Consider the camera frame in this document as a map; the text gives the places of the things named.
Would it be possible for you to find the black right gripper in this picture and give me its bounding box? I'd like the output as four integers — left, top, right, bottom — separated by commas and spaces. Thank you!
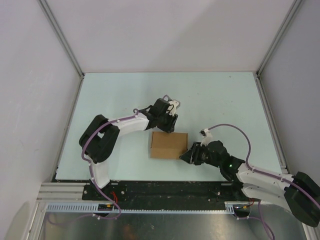
179, 141, 222, 169

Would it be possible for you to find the brown cardboard box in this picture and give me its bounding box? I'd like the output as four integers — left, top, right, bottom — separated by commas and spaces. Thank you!
150, 131, 188, 160

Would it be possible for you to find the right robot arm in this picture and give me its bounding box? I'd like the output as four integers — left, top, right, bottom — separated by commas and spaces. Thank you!
179, 141, 320, 228

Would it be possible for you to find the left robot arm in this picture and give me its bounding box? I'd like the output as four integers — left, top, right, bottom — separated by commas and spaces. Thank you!
79, 95, 181, 200

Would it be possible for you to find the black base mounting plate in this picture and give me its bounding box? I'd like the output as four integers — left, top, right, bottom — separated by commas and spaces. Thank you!
75, 180, 249, 202

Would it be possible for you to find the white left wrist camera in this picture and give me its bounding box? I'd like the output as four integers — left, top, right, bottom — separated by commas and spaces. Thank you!
166, 99, 181, 116

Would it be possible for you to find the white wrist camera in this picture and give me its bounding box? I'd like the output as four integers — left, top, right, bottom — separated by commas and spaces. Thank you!
166, 99, 181, 116
199, 128, 213, 146

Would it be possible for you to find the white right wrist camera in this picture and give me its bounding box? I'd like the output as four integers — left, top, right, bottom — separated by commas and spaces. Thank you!
199, 128, 213, 146

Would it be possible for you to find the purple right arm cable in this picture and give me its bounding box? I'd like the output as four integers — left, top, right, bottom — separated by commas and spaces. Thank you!
207, 123, 320, 237

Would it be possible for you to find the grey slotted cable duct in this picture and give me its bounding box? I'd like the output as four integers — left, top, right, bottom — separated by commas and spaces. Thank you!
45, 201, 249, 215

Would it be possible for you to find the aluminium frame rail left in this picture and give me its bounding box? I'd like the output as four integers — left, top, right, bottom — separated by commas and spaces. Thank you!
37, 0, 84, 79

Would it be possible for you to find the aluminium frame rail right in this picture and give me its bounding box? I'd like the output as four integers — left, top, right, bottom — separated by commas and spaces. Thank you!
256, 0, 305, 77

